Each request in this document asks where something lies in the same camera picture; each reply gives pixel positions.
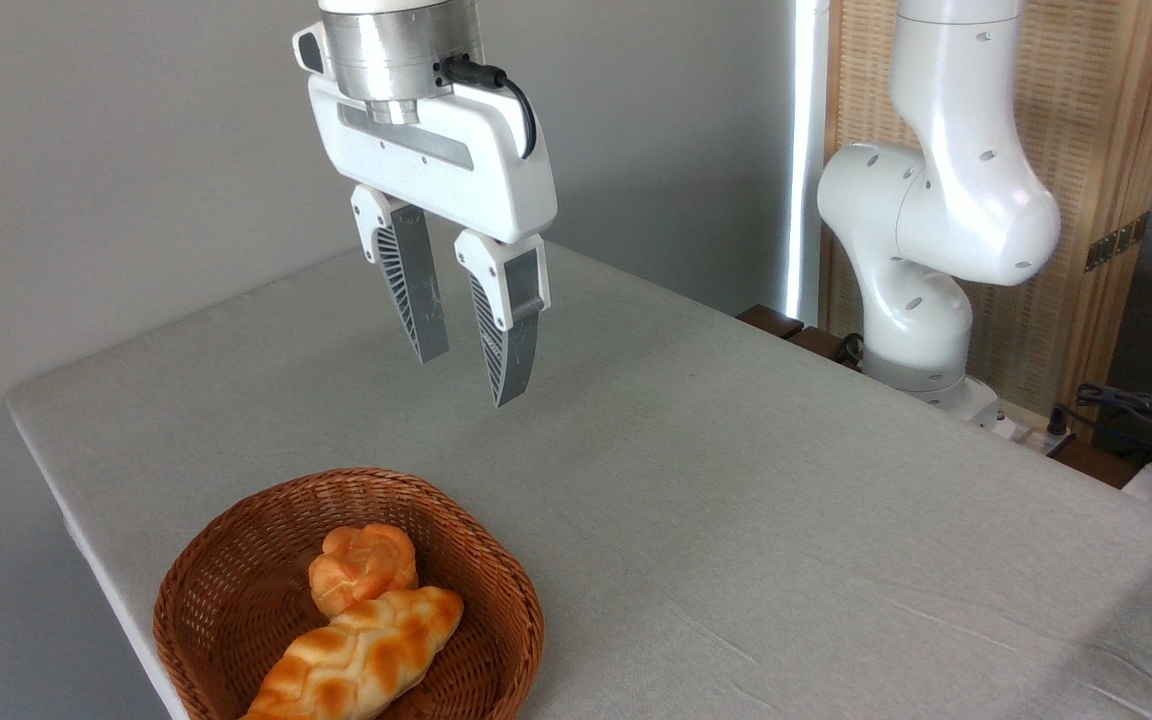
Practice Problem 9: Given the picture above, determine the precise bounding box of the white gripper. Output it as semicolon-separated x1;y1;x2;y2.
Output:
308;76;558;408

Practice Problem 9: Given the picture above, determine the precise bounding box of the long braided bread loaf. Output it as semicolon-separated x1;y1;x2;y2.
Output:
241;586;465;720

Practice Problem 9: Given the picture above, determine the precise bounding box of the round knotted bread roll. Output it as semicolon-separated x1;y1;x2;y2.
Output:
308;523;419;619

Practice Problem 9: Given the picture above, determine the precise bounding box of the dark wooden block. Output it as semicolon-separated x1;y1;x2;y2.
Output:
788;326;863;369
736;305;805;342

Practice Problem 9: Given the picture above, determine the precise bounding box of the brown wicker basket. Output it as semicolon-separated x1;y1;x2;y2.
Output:
153;468;545;720

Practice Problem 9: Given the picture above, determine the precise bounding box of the white power strip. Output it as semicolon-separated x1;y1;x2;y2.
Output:
994;400;1079;453

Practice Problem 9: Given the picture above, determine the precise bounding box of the dark metal screen hinge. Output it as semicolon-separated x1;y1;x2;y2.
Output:
1084;212;1150;273

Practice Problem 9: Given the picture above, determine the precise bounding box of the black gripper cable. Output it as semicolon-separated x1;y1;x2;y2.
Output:
436;55;538;161

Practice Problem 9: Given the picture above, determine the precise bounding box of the black cable bundle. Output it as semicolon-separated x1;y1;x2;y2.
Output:
1074;383;1152;473

